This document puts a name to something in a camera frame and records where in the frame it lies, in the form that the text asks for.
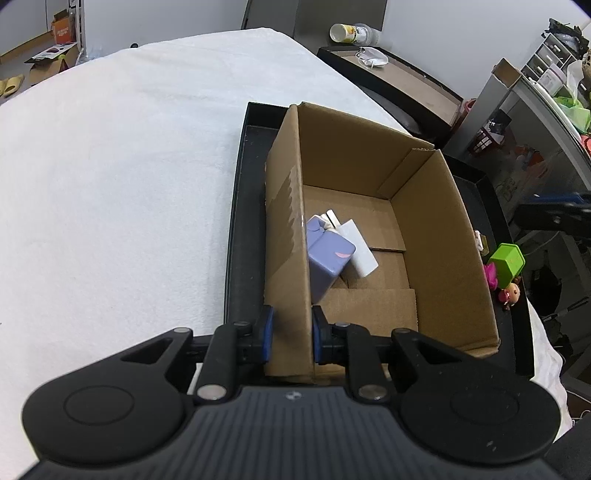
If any grey chair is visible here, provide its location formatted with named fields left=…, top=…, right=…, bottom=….
left=240, top=0, right=387, bottom=47

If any white jar with pink label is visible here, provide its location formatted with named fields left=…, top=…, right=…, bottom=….
left=538, top=69, right=561, bottom=95

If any black desk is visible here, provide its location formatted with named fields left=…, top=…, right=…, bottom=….
left=443, top=60, right=591, bottom=232

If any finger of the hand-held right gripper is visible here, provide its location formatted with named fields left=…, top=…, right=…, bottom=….
left=512, top=191, right=591, bottom=232

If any plastic bottle with yellow label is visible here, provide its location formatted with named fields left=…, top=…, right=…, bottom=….
left=329, top=23, right=383, bottom=47

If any black gadget on organizer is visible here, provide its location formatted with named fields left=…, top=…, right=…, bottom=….
left=545, top=18, right=585, bottom=42

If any grey drawer organizer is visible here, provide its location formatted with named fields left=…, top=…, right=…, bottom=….
left=526, top=34, right=580, bottom=86

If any red basket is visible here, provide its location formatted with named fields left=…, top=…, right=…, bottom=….
left=468, top=124, right=502, bottom=155

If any purple cube box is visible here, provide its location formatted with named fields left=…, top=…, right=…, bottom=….
left=306, top=215, right=357, bottom=305

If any brown cardboard box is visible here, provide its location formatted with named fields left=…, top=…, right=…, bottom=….
left=263, top=102, right=502, bottom=386

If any white tissue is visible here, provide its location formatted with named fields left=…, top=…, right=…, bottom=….
left=566, top=60, right=591, bottom=100

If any green hexagonal box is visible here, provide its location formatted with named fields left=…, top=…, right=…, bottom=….
left=489, top=242, right=527, bottom=287

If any orange cardboard box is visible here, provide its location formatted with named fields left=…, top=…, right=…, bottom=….
left=50, top=9, right=77, bottom=44

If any black tray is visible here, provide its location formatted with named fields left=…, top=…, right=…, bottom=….
left=224, top=102, right=536, bottom=384

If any black framed brown board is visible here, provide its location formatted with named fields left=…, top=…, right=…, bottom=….
left=318, top=45, right=464, bottom=148

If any brown-haired figurine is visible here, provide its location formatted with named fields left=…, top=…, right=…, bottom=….
left=498, top=276, right=522, bottom=311

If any white face mask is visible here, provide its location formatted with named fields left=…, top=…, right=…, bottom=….
left=355, top=46, right=391, bottom=69

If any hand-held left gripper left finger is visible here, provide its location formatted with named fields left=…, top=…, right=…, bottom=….
left=120, top=305, right=275, bottom=402

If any green plastic bag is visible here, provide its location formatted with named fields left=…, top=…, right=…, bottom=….
left=554, top=95, right=591, bottom=130

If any white charger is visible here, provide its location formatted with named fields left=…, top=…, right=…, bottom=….
left=323, top=209, right=379, bottom=278

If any cardboard box with black card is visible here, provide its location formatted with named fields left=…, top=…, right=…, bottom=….
left=24, top=41, right=79, bottom=86

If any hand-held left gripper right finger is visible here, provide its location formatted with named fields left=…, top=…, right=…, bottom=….
left=311, top=305, right=467, bottom=402

